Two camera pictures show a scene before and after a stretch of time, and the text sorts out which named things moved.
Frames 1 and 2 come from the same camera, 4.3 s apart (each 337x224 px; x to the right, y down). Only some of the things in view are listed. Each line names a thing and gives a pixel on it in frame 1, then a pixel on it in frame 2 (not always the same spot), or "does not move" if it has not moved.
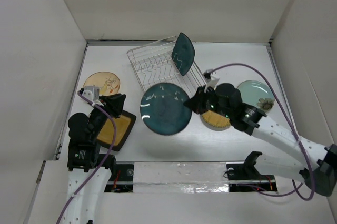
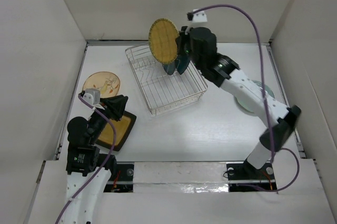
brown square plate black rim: x=124 y=124 does not move
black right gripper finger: x=198 y=103 → x=182 y=48
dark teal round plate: x=162 y=110 → x=169 y=68
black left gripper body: x=99 y=117 does not move
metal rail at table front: x=189 y=182 does not move
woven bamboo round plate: x=215 y=121 → x=162 y=38
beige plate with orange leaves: x=108 y=83 does not move
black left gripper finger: x=109 y=100 does not move
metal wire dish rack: x=152 y=63 does not move
